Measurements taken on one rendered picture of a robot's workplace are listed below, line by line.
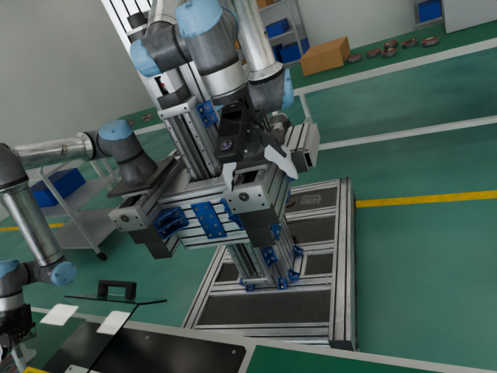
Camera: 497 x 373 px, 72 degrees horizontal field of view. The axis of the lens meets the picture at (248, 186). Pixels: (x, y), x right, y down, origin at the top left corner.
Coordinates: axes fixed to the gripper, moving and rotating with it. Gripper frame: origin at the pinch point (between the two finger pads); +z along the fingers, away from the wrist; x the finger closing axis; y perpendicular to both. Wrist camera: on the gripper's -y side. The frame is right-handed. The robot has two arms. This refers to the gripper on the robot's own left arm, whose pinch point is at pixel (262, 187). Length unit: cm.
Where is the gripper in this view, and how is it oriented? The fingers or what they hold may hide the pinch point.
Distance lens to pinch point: 69.8
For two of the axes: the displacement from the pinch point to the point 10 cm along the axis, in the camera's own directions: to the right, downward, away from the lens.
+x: -9.1, 1.8, 3.8
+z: 3.5, 8.2, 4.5
